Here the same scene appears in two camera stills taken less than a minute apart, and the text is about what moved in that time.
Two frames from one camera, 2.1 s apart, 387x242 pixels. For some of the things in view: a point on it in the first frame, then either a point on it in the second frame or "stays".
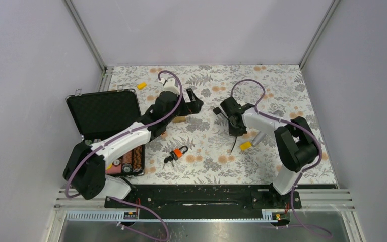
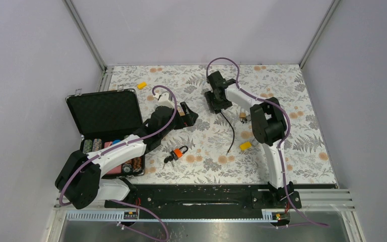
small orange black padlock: (175, 155) stays
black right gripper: (236, 132) → (212, 106)
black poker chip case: (98, 115) stays
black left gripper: (194, 107) → (188, 120)
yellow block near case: (141, 85) stays
